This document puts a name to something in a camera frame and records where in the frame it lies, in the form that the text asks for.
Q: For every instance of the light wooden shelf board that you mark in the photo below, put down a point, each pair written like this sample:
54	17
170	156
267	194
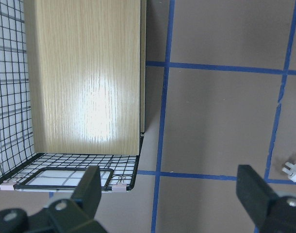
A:
86	67

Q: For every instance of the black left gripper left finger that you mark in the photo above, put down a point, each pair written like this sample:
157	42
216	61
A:
72	215

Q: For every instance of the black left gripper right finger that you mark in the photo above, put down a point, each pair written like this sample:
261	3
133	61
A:
270	211

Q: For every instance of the pink binder clip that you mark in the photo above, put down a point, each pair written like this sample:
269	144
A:
8	185
120	186

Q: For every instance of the white power plug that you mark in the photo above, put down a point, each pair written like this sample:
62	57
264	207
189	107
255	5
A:
290	170

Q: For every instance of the black wire shelf rack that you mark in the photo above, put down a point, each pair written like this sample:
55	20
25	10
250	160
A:
18	159

